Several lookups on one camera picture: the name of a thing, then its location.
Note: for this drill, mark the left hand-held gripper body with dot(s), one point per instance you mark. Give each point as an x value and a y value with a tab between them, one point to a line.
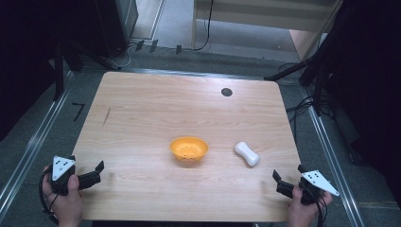
61	186

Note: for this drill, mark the dark cabinet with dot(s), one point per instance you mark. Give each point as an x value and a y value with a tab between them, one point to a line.
116	25

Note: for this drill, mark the black metal stand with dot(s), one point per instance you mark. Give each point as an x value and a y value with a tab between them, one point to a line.
58	72

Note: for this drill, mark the black stand frame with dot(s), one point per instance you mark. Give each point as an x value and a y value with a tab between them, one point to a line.
318	69

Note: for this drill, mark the person's right hand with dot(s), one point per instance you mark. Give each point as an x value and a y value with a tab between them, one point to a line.
301	214

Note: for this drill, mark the white bone-shaped bottle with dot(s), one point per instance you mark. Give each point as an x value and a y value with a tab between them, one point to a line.
247	153

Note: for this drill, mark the black tape strip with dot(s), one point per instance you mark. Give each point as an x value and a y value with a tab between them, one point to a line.
139	45
153	46

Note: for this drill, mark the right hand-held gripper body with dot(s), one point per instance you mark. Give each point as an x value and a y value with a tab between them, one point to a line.
312	189

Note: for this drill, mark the orange plastic bowl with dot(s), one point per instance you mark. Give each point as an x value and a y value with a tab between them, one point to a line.
189	148

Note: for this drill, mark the metal floor rail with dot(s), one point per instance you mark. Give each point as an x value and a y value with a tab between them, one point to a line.
189	73
30	148
334	164

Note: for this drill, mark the dark round table grommet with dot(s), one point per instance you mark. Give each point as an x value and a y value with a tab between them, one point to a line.
226	92

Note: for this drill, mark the person's left hand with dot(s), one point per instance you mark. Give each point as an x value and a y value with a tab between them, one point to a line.
67	208

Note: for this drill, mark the white furniture frame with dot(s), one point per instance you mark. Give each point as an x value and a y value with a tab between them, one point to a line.
261	14

